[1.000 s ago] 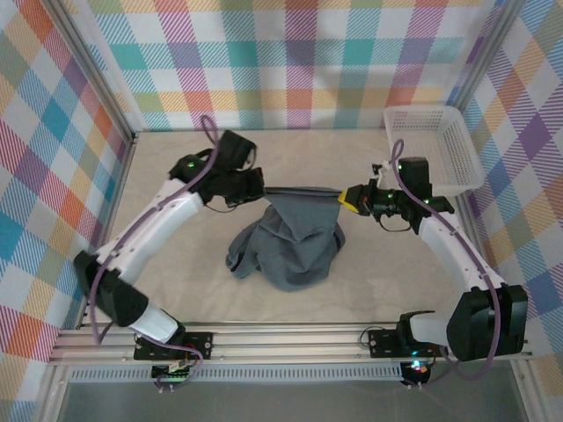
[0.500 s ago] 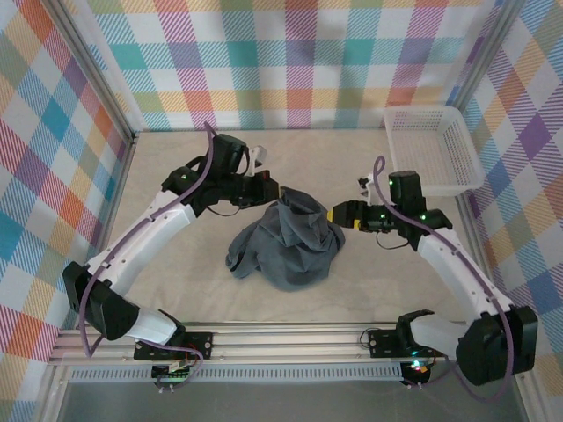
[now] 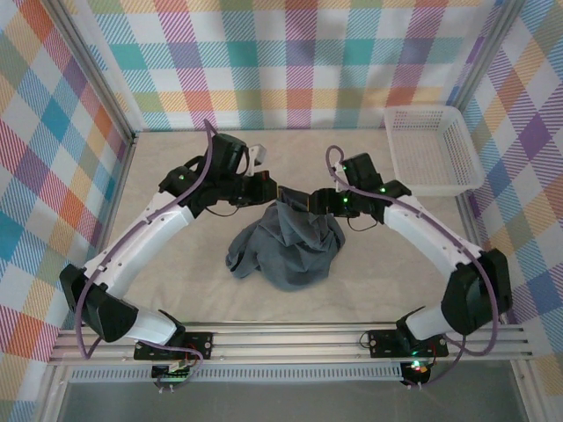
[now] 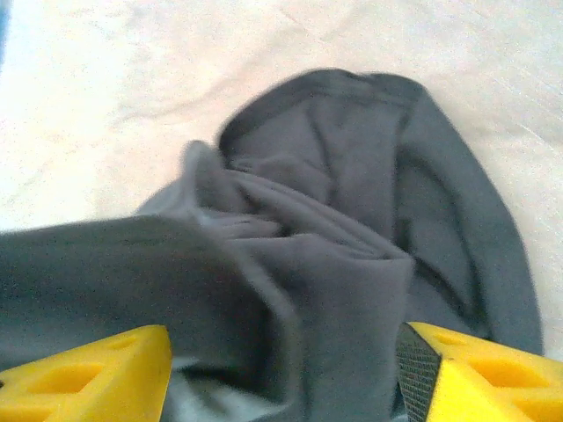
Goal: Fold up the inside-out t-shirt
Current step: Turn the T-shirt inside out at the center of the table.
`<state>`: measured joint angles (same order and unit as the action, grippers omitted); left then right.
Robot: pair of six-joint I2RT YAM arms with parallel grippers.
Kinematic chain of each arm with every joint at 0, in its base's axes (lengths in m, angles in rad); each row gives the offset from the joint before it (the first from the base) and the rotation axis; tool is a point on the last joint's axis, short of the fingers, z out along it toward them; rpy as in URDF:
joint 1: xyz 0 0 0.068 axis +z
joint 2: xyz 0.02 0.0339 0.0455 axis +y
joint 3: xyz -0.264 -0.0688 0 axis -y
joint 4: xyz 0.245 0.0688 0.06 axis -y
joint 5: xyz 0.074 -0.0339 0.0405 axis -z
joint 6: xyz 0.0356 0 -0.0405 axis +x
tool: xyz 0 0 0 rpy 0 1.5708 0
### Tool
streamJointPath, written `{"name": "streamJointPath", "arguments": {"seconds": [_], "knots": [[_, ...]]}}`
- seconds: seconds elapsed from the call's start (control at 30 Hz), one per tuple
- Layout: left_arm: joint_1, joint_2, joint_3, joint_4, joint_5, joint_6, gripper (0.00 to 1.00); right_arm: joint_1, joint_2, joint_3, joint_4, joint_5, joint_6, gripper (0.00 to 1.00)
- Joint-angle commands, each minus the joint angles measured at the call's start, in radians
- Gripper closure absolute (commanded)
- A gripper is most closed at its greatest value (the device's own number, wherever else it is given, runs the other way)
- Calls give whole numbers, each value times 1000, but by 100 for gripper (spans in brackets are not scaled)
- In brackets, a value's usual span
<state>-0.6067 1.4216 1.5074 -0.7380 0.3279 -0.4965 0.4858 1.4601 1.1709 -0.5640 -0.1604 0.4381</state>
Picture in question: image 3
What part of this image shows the grey-blue t-shirt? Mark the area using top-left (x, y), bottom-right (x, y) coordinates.
top-left (225, 185), bottom-right (347, 293)

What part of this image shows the white perforated plastic basket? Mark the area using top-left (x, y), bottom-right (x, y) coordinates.
top-left (383, 105), bottom-right (484, 199)

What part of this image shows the right controller circuit board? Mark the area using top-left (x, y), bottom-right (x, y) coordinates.
top-left (400, 359), bottom-right (432, 389)

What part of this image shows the controller circuit board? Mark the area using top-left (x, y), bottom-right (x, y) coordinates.
top-left (150, 363), bottom-right (195, 395)
top-left (400, 359), bottom-right (432, 389)

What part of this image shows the left controller circuit board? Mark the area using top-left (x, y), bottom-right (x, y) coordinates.
top-left (150, 363), bottom-right (195, 395)

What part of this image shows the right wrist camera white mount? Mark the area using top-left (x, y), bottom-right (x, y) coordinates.
top-left (331, 159), bottom-right (349, 195)

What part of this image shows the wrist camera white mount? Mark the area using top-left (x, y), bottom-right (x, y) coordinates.
top-left (331, 159), bottom-right (349, 195)
top-left (245, 144), bottom-right (269, 178)

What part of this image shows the thin black left gripper cable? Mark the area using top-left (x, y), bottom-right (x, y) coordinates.
top-left (205, 203), bottom-right (241, 218)

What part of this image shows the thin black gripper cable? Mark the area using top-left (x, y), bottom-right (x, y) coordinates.
top-left (344, 215), bottom-right (380, 232)
top-left (205, 203), bottom-right (241, 218)

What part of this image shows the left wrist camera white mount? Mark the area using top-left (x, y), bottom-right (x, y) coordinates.
top-left (245, 144), bottom-right (269, 178)

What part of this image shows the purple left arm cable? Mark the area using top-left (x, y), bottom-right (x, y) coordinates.
top-left (76, 118), bottom-right (217, 362)

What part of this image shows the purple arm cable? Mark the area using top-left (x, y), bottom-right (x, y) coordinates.
top-left (76, 118), bottom-right (217, 362)
top-left (325, 145), bottom-right (508, 390)

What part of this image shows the thin black right gripper cable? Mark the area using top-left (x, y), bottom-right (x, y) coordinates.
top-left (344, 215), bottom-right (380, 232)

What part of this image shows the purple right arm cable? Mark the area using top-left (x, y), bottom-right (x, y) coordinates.
top-left (325, 145), bottom-right (508, 390)

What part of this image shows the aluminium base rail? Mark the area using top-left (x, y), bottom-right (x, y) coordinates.
top-left (47, 320), bottom-right (536, 366)

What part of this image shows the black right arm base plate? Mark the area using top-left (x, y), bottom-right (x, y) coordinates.
top-left (367, 328), bottom-right (450, 360)

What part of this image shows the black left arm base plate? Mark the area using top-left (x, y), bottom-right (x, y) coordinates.
top-left (132, 331), bottom-right (216, 363)

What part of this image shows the aluminium frame post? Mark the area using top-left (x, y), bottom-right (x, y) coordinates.
top-left (456, 0), bottom-right (527, 113)
top-left (47, 0), bottom-right (139, 147)

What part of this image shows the white slotted cable duct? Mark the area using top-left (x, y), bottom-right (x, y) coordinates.
top-left (67, 361), bottom-right (406, 385)

